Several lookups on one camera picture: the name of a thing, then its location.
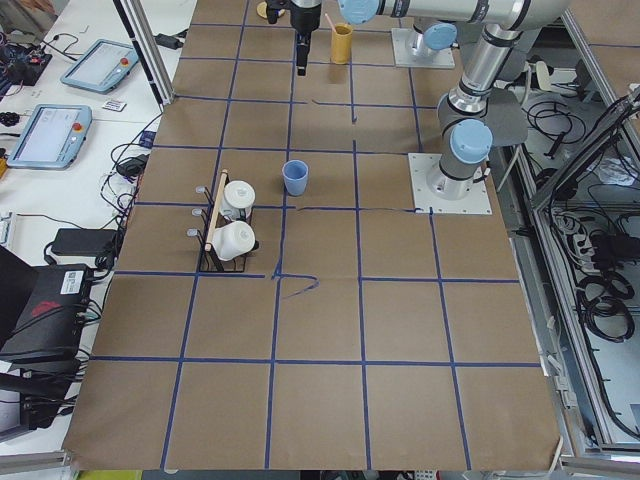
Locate bamboo chopstick holder cup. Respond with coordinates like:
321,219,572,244
330,23,353,65

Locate white ceramic mug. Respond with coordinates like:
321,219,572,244
220,180,256,221
213,220,259,261

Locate wooden rack handle rod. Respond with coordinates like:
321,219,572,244
204,169,228,252

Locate black wire mug rack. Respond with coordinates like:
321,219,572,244
193,180,259,273

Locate upper teach pendant tablet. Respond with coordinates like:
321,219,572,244
60,39,139,93

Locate blue plastic cup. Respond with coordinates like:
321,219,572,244
282,159,309,196

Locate lower teach pendant tablet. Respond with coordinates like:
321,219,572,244
7,104,93,170

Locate black power brick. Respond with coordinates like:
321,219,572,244
50,228,117,257

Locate black computer box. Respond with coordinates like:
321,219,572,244
1,248,92,364

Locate lower white ceramic mug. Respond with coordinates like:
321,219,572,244
213,220,259,261

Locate teach pendant tablet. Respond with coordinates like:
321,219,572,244
7,104,93,170
60,39,139,93

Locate aluminium frame post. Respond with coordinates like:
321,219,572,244
113,0,175,106

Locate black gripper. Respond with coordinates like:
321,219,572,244
290,0,321,76

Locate black adapter on table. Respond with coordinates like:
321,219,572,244
154,33,184,50

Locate round wooden coaster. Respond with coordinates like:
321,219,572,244
256,1,285,19

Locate upper white ceramic mug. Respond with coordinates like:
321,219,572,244
220,180,256,221

